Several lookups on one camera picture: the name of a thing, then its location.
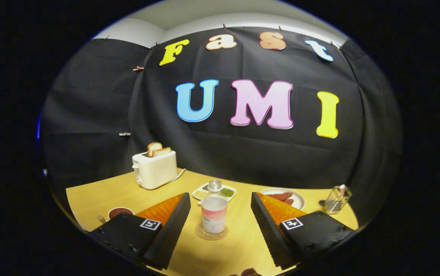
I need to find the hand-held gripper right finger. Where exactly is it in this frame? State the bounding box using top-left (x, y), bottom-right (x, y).
top-left (250, 192), bottom-right (355, 270)

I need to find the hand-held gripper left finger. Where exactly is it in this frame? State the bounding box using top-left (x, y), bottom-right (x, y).
top-left (89, 192), bottom-right (192, 270)

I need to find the round cork coaster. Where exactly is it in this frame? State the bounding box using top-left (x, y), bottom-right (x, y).
top-left (195, 222), bottom-right (229, 241)

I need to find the clear plastic juice bottle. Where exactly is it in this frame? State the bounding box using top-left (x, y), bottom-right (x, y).
top-left (201, 179), bottom-right (229, 235)

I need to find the cream cup with wooden handle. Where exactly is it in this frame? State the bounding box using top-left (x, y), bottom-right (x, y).
top-left (97, 207), bottom-right (135, 224)

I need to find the wooden table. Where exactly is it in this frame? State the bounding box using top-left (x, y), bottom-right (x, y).
top-left (65, 169), bottom-right (359, 276)

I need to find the white round plate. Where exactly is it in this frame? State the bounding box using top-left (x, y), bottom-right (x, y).
top-left (259, 187), bottom-right (306, 211)

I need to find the white divided condiment dish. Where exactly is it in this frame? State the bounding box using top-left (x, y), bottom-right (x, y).
top-left (192, 182), bottom-right (237, 202)

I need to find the cream toaster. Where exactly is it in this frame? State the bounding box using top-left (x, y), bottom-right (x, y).
top-left (132, 150), bottom-right (178, 190)

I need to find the black backdrop cloth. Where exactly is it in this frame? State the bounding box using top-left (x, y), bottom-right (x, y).
top-left (39, 26), bottom-right (402, 230)

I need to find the white toaster cable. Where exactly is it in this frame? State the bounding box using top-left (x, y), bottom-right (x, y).
top-left (164, 168), bottom-right (187, 185)

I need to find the metal wire holder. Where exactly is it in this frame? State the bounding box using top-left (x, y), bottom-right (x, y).
top-left (324, 184), bottom-right (352, 214)

